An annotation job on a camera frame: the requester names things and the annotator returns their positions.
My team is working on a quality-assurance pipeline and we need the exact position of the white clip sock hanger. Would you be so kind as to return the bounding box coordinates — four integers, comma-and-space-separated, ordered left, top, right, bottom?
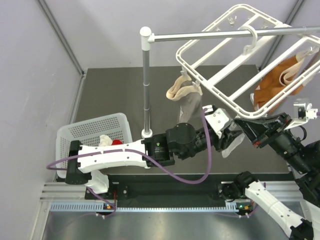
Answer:
175, 4, 320, 120

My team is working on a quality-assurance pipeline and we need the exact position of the orange beige sock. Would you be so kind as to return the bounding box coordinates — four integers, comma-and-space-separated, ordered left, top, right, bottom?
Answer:
250, 47, 319, 111

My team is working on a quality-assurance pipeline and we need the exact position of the grey beige sock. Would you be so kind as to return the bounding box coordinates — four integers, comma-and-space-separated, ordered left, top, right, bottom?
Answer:
166, 75, 203, 123

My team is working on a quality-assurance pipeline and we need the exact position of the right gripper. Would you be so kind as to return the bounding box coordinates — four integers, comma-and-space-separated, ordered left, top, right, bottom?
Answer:
234, 110, 311, 172

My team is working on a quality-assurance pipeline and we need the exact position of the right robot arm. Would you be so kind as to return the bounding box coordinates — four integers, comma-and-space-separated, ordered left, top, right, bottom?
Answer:
218, 113, 320, 240

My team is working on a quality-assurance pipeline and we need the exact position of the red sock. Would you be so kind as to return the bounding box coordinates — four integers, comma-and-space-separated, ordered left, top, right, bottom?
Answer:
111, 139, 123, 146

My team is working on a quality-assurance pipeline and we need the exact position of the dark grey table mat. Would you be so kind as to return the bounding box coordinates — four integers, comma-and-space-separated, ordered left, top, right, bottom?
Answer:
75, 65, 289, 175

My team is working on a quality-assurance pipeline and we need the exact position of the metal drying rack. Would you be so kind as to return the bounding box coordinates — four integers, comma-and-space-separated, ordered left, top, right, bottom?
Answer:
139, 26, 320, 170

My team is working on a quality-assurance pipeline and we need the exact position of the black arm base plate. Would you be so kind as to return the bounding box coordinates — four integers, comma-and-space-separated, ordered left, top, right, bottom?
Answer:
85, 182, 246, 203

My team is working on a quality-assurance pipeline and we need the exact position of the slotted grey cable duct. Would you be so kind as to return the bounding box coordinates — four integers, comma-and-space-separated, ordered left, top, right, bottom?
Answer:
50, 202, 254, 213

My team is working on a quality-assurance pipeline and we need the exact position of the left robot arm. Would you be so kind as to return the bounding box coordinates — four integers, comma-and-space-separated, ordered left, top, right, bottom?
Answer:
65, 123, 241, 199

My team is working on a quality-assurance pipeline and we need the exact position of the white sock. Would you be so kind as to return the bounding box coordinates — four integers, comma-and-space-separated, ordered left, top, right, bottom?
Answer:
98, 134, 113, 147
221, 123, 245, 158

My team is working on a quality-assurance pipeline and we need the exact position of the white perforated plastic basket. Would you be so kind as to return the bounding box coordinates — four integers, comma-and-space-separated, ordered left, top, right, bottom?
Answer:
56, 112, 133, 179

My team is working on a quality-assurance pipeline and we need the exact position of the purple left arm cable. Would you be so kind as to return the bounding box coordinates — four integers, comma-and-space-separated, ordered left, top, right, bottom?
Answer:
46, 107, 213, 218

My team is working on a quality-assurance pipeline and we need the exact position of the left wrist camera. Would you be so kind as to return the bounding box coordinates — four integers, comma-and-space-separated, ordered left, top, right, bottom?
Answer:
202, 105, 232, 139

